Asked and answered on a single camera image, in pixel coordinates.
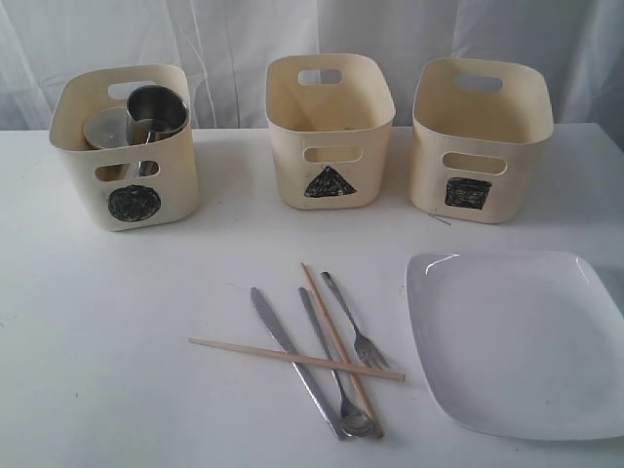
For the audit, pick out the steel table knife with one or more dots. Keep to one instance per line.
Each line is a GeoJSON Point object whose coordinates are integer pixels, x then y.
{"type": "Point", "coordinates": [279, 334]}

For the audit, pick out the cream bin with square mark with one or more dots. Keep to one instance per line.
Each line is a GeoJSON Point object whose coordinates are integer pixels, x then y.
{"type": "Point", "coordinates": [479, 129]}

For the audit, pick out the steel mug with handle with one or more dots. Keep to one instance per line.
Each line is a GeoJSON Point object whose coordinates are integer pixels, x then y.
{"type": "Point", "coordinates": [154, 113]}

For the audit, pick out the steel fork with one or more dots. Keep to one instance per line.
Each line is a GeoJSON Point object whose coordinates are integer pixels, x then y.
{"type": "Point", "coordinates": [365, 349]}

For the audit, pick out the cream bin with circle mark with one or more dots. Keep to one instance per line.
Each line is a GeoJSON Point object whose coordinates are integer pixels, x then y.
{"type": "Point", "coordinates": [132, 186]}

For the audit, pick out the wooden chopstick lying lengthwise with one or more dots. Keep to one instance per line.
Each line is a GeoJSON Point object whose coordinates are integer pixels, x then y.
{"type": "Point", "coordinates": [356, 381]}

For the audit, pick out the small metal wire pin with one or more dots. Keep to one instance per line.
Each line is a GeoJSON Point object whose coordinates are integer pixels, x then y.
{"type": "Point", "coordinates": [444, 221]}

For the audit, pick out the white backdrop curtain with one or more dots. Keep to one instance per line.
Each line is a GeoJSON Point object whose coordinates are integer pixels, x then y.
{"type": "Point", "coordinates": [224, 48]}

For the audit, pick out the cream bin with triangle mark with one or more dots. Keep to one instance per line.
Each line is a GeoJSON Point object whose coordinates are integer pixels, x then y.
{"type": "Point", "coordinates": [330, 119]}

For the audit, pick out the steel spoon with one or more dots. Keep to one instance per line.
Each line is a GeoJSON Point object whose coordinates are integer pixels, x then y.
{"type": "Point", "coordinates": [355, 421]}

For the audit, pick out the white square plate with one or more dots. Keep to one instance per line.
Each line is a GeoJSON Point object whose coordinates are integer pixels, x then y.
{"type": "Point", "coordinates": [524, 345]}

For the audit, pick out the wooden chopstick across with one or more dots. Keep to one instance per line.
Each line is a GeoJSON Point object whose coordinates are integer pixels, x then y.
{"type": "Point", "coordinates": [299, 359]}

